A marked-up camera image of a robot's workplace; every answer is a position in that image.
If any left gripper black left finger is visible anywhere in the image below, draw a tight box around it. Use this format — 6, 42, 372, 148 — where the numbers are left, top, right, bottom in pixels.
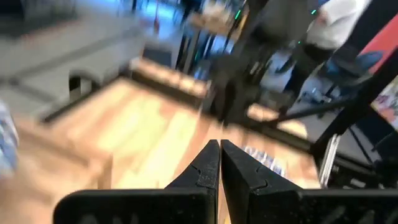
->
52, 139, 221, 224

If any blue white patterned paper bowl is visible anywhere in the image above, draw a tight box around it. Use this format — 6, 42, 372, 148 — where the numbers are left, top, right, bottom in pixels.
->
0, 101, 20, 177
242, 145, 289, 179

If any black aluminium table frame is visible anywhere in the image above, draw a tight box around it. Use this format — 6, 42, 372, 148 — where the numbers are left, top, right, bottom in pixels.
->
39, 67, 315, 153

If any person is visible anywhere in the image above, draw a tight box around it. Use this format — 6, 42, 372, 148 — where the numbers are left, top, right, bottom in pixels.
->
306, 0, 373, 50

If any black diagonal strut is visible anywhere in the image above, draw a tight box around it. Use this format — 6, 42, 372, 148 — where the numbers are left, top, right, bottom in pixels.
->
310, 55, 398, 156

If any red board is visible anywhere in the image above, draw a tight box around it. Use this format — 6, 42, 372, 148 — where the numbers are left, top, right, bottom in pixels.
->
359, 14, 398, 74

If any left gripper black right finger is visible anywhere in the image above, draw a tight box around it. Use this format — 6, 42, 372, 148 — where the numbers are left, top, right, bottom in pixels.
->
220, 139, 398, 224

